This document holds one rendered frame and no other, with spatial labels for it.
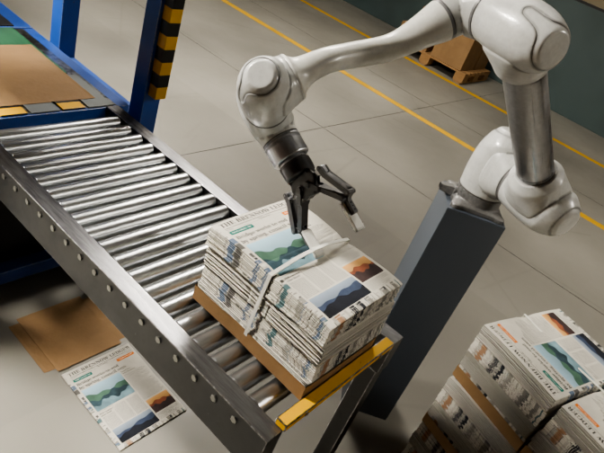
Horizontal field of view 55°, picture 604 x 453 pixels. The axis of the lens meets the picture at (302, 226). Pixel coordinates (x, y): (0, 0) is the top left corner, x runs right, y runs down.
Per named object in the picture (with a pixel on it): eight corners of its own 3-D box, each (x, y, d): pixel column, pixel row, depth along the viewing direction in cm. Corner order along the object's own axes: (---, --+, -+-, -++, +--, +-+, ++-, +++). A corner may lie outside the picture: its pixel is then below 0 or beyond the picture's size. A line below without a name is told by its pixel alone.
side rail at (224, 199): (387, 365, 163) (404, 336, 156) (377, 374, 159) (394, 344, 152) (114, 133, 219) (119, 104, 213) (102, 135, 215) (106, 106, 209)
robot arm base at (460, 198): (435, 177, 199) (442, 164, 196) (494, 199, 200) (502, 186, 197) (439, 202, 184) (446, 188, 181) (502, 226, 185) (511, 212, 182)
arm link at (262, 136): (262, 157, 136) (257, 140, 123) (230, 102, 138) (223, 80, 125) (301, 136, 137) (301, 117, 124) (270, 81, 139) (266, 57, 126)
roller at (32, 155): (145, 149, 203) (146, 137, 200) (11, 173, 168) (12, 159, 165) (136, 143, 205) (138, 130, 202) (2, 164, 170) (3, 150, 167)
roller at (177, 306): (276, 259, 174) (287, 270, 173) (147, 315, 140) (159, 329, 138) (281, 247, 172) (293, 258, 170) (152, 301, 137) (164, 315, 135)
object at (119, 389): (186, 410, 211) (187, 408, 211) (119, 451, 190) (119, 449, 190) (128, 344, 227) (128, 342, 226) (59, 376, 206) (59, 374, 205)
